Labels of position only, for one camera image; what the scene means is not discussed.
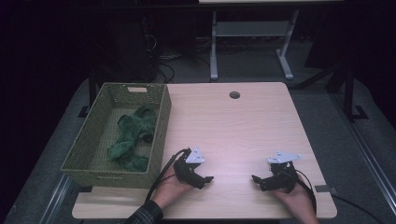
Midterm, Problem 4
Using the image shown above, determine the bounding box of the grey tape strip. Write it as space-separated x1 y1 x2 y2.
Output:
314 184 338 195

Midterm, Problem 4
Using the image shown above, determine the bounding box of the aluminium floor rail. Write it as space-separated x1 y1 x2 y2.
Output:
329 91 396 217
37 173 75 224

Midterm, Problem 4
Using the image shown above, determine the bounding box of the white metal desk frame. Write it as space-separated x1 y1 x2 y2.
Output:
198 0 344 82

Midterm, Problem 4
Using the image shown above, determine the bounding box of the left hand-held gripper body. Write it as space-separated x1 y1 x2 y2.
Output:
172 146 206 189

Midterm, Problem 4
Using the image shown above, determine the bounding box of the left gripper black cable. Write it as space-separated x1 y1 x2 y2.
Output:
144 147 191 203

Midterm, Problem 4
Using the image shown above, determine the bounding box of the black floor cable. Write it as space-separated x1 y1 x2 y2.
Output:
330 193 388 224

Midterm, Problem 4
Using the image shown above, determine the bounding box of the person's left hand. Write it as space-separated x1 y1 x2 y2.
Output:
151 172 194 210

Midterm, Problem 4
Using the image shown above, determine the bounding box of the person's right hand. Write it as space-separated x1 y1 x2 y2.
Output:
272 175 316 217

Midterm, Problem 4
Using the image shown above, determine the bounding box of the green cloth garment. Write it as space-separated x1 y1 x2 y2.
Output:
106 105 158 173

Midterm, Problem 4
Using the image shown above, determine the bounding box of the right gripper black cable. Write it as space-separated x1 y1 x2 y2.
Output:
294 168 318 216

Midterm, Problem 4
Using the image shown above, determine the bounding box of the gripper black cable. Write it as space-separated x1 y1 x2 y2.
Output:
144 147 191 203
294 168 318 216

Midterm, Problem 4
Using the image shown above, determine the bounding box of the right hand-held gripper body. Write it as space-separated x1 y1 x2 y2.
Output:
266 150 303 194

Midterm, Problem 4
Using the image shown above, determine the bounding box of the black metal stand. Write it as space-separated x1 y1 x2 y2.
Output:
77 66 98 119
292 59 370 123

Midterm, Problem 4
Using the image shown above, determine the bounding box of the bundle of floor cables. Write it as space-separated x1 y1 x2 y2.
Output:
141 17 216 84

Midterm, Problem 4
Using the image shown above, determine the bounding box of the green woven basket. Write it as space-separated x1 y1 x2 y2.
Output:
60 81 173 189

